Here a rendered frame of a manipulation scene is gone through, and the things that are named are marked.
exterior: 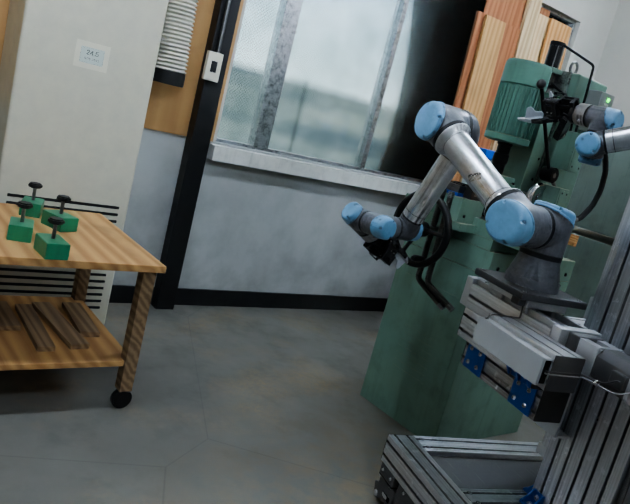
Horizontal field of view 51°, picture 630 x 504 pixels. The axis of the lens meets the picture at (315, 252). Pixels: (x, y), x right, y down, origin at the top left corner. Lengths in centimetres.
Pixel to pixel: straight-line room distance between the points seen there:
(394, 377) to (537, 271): 111
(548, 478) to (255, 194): 214
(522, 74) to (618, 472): 147
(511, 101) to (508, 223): 99
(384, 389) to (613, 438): 122
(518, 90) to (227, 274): 179
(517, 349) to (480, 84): 276
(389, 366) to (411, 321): 23
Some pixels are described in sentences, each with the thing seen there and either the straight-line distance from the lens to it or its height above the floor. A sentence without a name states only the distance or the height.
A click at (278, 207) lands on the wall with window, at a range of 364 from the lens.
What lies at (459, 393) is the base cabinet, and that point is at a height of 23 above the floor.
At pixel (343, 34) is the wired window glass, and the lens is 379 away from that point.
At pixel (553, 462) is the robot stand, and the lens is 204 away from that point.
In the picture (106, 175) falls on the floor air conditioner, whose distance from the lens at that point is 288.
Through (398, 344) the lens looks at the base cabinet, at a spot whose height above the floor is 30.
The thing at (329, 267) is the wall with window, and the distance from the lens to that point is 397.
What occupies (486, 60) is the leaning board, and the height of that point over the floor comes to 167.
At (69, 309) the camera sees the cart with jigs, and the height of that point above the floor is 20.
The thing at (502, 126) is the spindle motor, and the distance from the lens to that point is 268.
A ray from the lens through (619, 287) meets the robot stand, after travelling 191.
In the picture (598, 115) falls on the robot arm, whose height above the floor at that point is 135.
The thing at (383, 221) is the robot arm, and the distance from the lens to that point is 213.
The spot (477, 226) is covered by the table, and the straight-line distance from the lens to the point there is 257.
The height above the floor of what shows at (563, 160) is 119.
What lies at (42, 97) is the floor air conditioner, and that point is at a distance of 277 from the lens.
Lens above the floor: 113
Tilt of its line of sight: 12 degrees down
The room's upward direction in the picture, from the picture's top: 15 degrees clockwise
